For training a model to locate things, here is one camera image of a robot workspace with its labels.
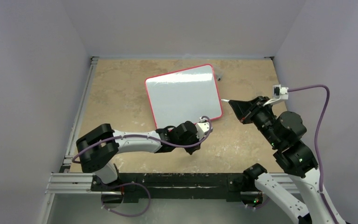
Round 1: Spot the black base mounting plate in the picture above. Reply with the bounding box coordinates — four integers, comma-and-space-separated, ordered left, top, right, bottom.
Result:
90, 173, 265, 207

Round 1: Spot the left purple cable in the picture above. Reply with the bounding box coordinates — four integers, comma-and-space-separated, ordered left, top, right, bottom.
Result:
71, 116, 213, 164

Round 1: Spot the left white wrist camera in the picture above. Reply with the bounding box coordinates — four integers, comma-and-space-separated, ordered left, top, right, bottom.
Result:
195, 116, 212, 140

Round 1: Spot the red framed whiteboard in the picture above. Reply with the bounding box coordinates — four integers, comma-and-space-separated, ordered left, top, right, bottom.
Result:
145, 63, 223, 128

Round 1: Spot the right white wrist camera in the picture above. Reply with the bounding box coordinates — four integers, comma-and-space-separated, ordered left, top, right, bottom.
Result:
263, 84, 289, 106

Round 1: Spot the aluminium frame rail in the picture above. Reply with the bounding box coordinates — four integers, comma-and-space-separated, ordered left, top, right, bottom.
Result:
36, 56, 100, 224

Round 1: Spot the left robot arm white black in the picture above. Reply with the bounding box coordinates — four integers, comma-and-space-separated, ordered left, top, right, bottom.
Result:
72, 117, 212, 191

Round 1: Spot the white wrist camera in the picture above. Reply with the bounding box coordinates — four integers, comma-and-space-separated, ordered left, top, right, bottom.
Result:
195, 116, 212, 140
263, 84, 289, 106

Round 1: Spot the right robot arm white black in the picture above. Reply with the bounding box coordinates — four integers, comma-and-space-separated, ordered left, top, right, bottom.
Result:
228, 96, 346, 224

